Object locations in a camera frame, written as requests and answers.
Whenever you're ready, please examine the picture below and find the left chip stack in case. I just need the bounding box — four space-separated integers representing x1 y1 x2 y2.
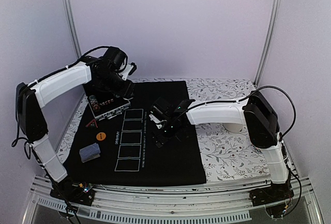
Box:
88 95 100 112

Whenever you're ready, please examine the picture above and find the black poker mat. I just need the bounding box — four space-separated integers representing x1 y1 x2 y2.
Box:
64 81 206 187

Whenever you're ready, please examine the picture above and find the blue playing card deck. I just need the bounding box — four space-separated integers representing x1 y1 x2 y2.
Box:
79 143 101 163

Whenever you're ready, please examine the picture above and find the aluminium front rail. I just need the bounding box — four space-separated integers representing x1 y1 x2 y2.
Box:
22 176 324 223

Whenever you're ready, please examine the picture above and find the red black triangle piece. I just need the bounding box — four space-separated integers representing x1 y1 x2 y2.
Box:
85 119 98 128

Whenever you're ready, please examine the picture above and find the right aluminium frame post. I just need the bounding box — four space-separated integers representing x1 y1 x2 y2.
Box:
253 0 281 86

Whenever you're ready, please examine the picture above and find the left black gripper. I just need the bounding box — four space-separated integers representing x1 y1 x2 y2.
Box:
98 70 136 99

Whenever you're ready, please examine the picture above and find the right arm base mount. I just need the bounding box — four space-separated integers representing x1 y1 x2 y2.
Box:
249 183 294 218

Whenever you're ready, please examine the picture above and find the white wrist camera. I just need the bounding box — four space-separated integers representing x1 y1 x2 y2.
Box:
119 62 137 81
149 114 164 129

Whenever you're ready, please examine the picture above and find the red dice row in case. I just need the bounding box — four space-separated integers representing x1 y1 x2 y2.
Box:
99 98 115 107

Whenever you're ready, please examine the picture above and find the orange big blind button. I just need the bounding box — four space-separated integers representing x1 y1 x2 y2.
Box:
96 132 107 141

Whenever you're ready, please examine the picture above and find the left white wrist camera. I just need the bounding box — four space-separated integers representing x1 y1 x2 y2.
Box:
119 62 137 81

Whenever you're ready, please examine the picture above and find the cream white cup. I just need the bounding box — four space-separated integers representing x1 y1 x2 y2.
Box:
223 123 244 133

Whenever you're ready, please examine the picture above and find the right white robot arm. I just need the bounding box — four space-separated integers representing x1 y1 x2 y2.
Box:
148 88 291 201

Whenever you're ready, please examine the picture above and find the floral white tablecloth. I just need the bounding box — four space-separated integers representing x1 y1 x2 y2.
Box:
57 79 279 187

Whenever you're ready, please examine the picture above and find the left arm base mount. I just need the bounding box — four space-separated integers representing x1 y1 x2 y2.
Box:
50 178 95 206

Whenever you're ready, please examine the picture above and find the aluminium poker chip case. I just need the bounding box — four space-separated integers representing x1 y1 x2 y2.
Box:
83 84 131 121

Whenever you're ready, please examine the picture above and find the aluminium frame post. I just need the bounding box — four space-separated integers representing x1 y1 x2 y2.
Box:
253 0 281 86
63 0 82 58

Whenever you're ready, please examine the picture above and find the left aluminium frame post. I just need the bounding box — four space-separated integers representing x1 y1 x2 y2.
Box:
63 0 82 58

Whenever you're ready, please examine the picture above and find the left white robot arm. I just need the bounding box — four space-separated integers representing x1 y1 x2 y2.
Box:
11 46 137 200

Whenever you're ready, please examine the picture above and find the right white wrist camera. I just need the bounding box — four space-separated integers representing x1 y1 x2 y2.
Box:
149 114 164 129

